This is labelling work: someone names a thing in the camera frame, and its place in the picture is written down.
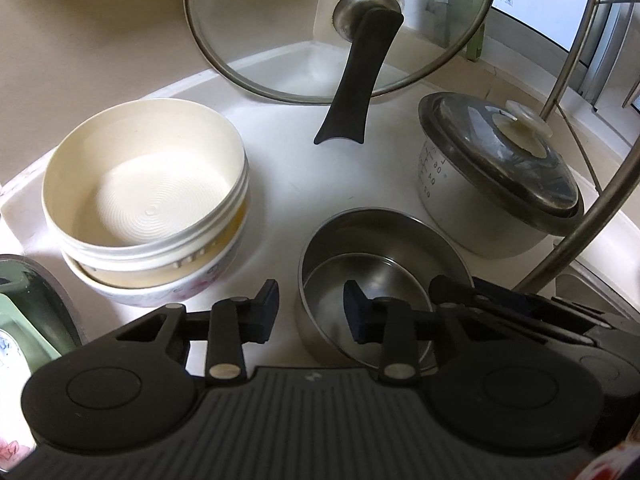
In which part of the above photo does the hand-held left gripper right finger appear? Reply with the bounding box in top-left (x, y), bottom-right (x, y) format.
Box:
top-left (343, 280), bottom-right (506, 386)

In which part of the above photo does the metal dish rack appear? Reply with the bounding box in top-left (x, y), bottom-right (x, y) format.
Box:
top-left (510, 0), bottom-right (640, 293)

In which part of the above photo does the glass lid with black handle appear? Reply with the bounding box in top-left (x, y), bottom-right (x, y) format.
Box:
top-left (186, 0), bottom-right (502, 146)

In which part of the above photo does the large steel bowl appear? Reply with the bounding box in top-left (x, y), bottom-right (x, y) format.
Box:
top-left (297, 206), bottom-right (472, 377)

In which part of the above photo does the cream bowl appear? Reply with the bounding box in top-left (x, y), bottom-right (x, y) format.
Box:
top-left (42, 97), bottom-right (250, 267)
top-left (62, 200), bottom-right (251, 288)

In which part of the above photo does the steel sink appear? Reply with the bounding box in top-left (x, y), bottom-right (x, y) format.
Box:
top-left (552, 255), bottom-right (640, 311)

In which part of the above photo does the small floral saucer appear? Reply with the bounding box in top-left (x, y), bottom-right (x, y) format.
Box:
top-left (0, 327), bottom-right (38, 466)

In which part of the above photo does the green square plate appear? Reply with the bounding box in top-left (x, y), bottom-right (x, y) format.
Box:
top-left (0, 292), bottom-right (63, 391)

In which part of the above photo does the oval steel tray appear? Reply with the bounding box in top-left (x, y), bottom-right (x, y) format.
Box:
top-left (0, 255), bottom-right (83, 361)

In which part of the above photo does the small steel bowl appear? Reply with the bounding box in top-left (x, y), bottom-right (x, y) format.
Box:
top-left (301, 251), bottom-right (435, 361)

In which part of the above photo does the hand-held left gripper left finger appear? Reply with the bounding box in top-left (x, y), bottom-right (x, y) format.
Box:
top-left (115, 279), bottom-right (281, 386)

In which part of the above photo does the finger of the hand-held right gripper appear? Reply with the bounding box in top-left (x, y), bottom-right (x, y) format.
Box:
top-left (472, 277), bottom-right (624, 317)
top-left (429, 275), bottom-right (591, 344)

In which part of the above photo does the white cooker inner pot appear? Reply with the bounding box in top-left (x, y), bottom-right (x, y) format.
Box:
top-left (416, 105), bottom-right (583, 260)

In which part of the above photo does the steel rimmed pot lid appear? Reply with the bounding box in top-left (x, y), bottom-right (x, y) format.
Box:
top-left (417, 91), bottom-right (586, 236)

